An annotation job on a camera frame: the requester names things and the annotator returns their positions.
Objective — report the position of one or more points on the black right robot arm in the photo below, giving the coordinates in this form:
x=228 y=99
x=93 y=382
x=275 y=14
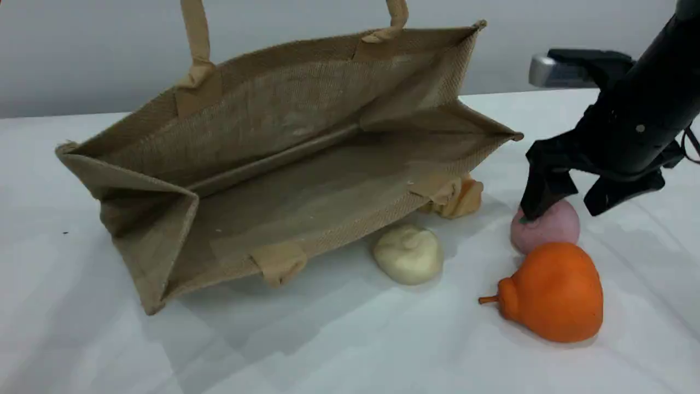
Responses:
x=670 y=65

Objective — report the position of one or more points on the striped orange bread loaf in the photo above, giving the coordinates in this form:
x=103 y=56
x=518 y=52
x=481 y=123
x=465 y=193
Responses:
x=465 y=202

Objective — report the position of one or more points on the cream white round bun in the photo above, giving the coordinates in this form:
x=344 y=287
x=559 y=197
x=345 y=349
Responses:
x=409 y=254

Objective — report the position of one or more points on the pink peach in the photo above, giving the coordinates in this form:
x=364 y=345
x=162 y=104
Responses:
x=549 y=232

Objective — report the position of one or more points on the brown jute tote bag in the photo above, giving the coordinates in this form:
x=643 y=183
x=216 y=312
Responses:
x=301 y=180

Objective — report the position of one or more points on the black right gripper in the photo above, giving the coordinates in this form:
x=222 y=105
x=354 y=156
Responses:
x=623 y=142

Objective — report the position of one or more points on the orange toy pear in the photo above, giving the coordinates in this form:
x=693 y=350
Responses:
x=558 y=295

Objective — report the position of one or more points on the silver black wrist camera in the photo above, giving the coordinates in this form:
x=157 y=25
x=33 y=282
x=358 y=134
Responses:
x=569 y=68

